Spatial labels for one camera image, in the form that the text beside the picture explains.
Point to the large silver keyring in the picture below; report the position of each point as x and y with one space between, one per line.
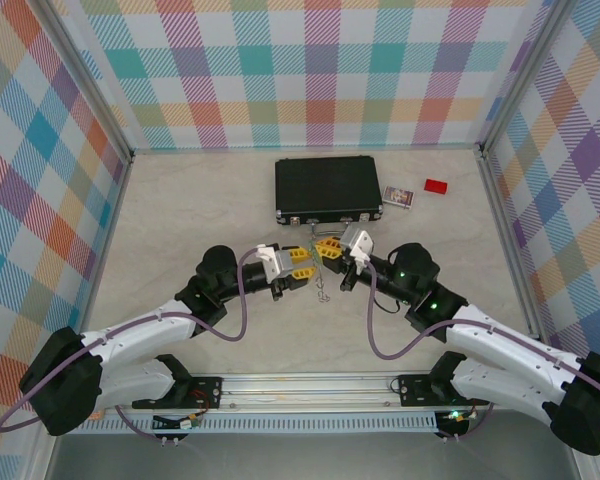
320 277

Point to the green key tag with keys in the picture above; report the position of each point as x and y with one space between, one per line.
316 262

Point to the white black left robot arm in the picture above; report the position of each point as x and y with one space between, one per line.
140 332

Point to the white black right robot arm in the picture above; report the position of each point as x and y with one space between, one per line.
505 345

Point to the small printed card box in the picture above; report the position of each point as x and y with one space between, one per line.
398 196

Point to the red plastic block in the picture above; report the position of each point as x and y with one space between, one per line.
436 186

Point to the grey metal shelf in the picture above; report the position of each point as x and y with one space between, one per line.
305 460

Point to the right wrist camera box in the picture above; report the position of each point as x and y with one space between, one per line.
357 245

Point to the aluminium frame rail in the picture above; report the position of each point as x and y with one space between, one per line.
511 250
305 148
107 250

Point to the aluminium mounting rail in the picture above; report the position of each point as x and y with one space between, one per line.
305 395

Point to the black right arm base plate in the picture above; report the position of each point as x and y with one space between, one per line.
412 390

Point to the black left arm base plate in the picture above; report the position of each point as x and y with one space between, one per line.
205 392

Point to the aluminium frame post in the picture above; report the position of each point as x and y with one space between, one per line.
90 75
521 75

